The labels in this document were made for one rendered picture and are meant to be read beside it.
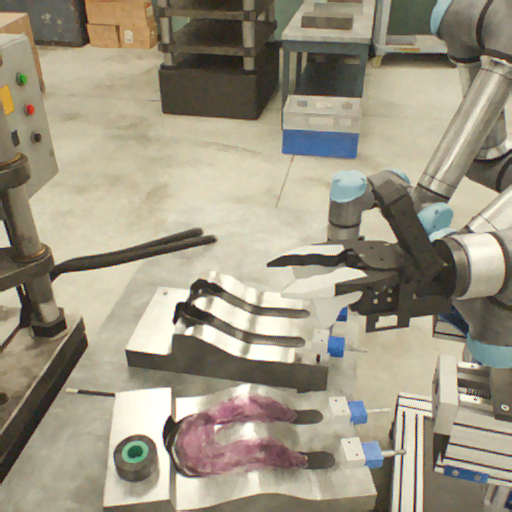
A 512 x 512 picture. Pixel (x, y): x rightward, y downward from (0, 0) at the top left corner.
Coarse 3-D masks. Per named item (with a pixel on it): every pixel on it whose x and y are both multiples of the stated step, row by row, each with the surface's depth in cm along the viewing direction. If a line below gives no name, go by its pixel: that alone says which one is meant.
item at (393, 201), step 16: (384, 192) 58; (400, 192) 57; (384, 208) 58; (400, 208) 57; (400, 224) 58; (416, 224) 58; (400, 240) 61; (416, 240) 59; (416, 256) 60; (432, 256) 60
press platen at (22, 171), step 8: (16, 152) 126; (16, 160) 123; (24, 160) 124; (0, 168) 120; (8, 168) 121; (16, 168) 122; (24, 168) 124; (0, 176) 120; (8, 176) 121; (16, 176) 122; (24, 176) 124; (0, 184) 121; (8, 184) 122; (16, 184) 123
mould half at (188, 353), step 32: (160, 288) 155; (224, 288) 145; (160, 320) 144; (192, 320) 133; (256, 320) 141; (288, 320) 140; (128, 352) 136; (160, 352) 134; (192, 352) 132; (224, 352) 130; (256, 352) 131; (288, 352) 130; (288, 384) 132; (320, 384) 130
